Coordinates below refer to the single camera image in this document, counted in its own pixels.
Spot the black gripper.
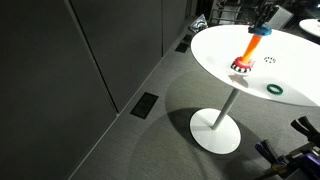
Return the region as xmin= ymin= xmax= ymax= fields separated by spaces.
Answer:
xmin=254 ymin=0 xmax=278 ymax=31

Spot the blue dotted ring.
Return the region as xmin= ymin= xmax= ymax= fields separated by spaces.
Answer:
xmin=247 ymin=26 xmax=273 ymax=37

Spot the orange peg ring stacking stand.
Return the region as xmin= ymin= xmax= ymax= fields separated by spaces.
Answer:
xmin=231 ymin=34 xmax=262 ymax=74

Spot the black floor outlet plate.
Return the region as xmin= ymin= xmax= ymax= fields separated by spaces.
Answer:
xmin=131 ymin=92 xmax=158 ymax=119

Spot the black and white ring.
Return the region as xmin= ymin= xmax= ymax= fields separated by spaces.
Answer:
xmin=263 ymin=56 xmax=277 ymax=65

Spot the dark green ring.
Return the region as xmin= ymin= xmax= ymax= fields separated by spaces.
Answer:
xmin=266 ymin=83 xmax=285 ymax=95

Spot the white table pedestal base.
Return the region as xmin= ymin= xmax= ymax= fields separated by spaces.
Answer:
xmin=190 ymin=89 xmax=241 ymax=154

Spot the purple handled clamp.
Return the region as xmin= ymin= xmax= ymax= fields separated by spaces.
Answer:
xmin=254 ymin=140 xmax=320 ymax=180

